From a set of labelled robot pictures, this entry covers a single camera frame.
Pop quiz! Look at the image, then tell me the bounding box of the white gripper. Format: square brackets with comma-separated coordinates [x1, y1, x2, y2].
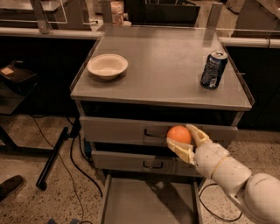
[166, 124, 252, 195]

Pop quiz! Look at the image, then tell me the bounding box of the orange fruit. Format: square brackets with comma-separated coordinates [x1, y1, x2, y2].
[167, 125, 192, 144]

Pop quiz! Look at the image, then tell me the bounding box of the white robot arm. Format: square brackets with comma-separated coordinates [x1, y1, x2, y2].
[166, 124, 280, 224]

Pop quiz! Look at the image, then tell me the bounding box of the middle grey drawer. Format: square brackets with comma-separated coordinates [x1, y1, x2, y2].
[92, 150, 202, 178]

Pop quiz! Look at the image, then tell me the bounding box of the grey metal drawer cabinet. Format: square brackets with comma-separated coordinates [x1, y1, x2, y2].
[70, 24, 256, 224]

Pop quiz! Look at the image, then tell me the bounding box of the bottom grey open drawer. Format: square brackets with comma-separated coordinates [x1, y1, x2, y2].
[98, 173, 203, 224]

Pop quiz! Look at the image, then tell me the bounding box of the top grey drawer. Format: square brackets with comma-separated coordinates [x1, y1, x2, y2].
[80, 116, 238, 148]

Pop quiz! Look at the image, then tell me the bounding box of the plastic bottle behind counter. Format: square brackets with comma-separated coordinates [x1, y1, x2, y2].
[110, 1, 124, 25]

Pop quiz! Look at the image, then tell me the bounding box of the blue soda can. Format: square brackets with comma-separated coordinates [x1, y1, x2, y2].
[200, 51, 228, 89]

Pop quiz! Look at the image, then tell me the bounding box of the white paper bowl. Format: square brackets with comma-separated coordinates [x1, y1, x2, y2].
[87, 53, 129, 80]

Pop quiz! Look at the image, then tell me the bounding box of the black metal floor bar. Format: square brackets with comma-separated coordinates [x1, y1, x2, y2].
[36, 127, 68, 191]

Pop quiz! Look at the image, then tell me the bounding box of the dark side table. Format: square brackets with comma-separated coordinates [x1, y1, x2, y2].
[0, 81, 55, 156]

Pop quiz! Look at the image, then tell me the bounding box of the dark shoe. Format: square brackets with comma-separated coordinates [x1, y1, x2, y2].
[0, 175, 24, 201]

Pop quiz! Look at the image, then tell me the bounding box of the black box on shelf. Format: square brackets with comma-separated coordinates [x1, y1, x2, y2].
[0, 60, 38, 95]

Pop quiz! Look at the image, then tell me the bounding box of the black cable loop right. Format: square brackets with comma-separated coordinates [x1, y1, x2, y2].
[199, 183, 243, 223]

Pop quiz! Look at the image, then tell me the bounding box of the black cable left floor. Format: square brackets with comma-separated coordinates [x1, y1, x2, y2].
[29, 114, 104, 224]

